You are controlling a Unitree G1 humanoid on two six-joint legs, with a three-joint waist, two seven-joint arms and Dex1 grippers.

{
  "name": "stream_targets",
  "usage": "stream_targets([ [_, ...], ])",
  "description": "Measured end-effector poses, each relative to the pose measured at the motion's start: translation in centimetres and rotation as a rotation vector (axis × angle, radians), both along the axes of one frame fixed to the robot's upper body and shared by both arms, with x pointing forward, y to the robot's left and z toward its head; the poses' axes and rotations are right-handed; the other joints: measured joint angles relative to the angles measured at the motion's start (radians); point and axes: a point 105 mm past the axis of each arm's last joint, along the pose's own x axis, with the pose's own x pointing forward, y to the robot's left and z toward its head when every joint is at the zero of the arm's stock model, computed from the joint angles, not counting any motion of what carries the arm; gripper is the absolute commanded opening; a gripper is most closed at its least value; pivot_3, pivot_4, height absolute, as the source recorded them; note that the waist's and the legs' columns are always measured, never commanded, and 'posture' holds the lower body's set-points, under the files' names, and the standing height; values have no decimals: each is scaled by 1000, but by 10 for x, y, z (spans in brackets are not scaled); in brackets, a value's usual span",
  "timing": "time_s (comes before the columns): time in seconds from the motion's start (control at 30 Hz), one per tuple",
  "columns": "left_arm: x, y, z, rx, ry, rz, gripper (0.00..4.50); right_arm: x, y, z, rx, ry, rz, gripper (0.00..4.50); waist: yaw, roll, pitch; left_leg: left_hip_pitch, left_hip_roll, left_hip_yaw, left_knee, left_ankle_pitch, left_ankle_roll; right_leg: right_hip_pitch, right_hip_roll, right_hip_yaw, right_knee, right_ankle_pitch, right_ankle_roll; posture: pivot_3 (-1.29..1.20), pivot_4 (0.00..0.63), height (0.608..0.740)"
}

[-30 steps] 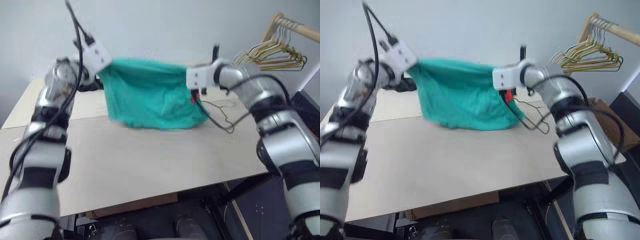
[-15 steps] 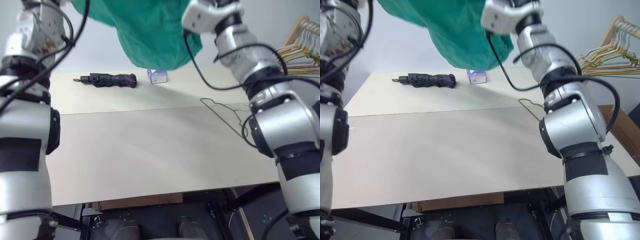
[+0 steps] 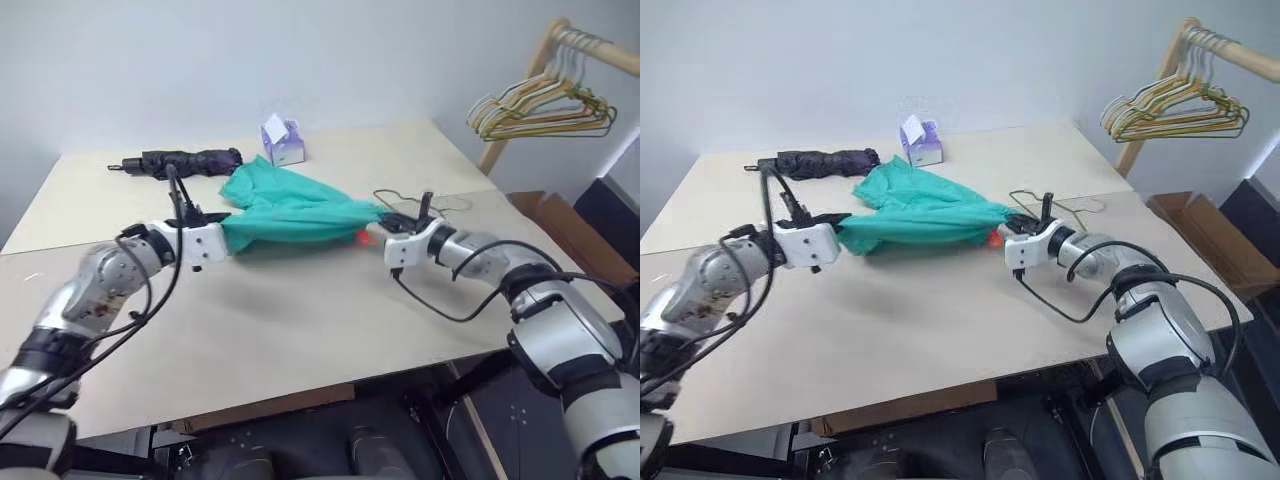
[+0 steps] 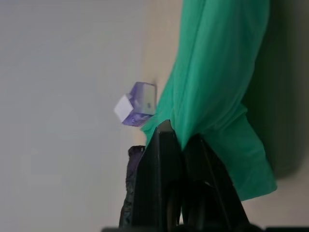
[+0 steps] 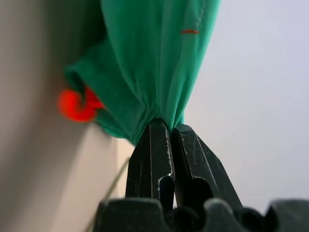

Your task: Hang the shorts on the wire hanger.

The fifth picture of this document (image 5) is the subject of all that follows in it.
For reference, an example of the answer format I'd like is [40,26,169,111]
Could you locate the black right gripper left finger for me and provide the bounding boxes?
[125,117,176,210]

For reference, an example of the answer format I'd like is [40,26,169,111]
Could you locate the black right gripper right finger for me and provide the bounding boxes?
[170,123,244,210]

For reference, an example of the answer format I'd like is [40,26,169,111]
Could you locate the green shorts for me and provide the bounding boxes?
[64,0,222,146]

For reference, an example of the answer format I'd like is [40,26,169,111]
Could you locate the thin wire hanger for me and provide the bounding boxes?
[84,157,130,232]

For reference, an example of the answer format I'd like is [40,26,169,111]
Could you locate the orange drawstring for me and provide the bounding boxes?
[57,85,106,123]

